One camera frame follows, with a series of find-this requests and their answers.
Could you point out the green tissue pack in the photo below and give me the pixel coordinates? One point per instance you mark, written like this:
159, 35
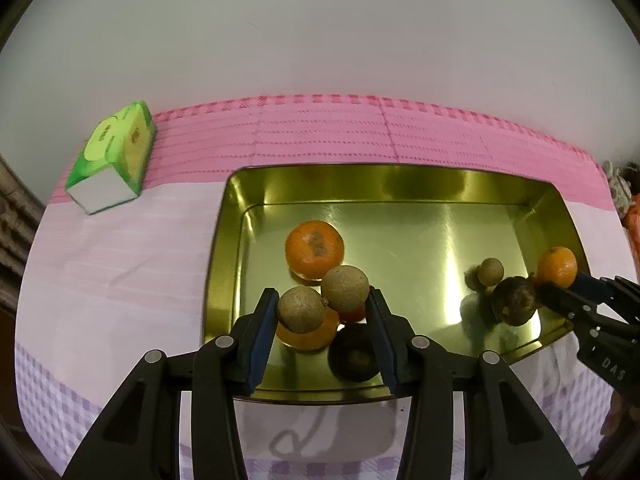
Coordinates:
115, 145

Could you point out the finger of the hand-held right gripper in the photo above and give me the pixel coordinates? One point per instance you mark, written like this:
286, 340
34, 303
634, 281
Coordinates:
587, 287
560, 300

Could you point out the beige striped curtain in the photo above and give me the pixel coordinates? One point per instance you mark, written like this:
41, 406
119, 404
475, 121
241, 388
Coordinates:
12, 220

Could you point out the pink and purple checked tablecloth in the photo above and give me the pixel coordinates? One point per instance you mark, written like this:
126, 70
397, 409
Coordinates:
125, 285

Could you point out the orange cloth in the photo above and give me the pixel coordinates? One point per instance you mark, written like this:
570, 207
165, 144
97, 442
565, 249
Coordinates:
634, 220

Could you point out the red cherry tomato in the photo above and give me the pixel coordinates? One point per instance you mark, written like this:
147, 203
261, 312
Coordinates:
352, 316

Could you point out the dark brown round fruit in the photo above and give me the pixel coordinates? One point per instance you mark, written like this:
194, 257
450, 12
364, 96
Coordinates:
515, 300
355, 355

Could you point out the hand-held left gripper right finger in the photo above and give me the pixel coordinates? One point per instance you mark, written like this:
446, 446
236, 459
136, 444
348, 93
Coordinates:
382, 347

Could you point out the gold metal tray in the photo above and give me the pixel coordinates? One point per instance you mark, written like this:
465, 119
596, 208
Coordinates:
425, 230

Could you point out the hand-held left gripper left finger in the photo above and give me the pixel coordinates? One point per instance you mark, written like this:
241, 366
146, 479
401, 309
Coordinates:
262, 340

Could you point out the orange mandarin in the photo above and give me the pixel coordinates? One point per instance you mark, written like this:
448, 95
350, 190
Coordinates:
310, 337
315, 250
556, 266

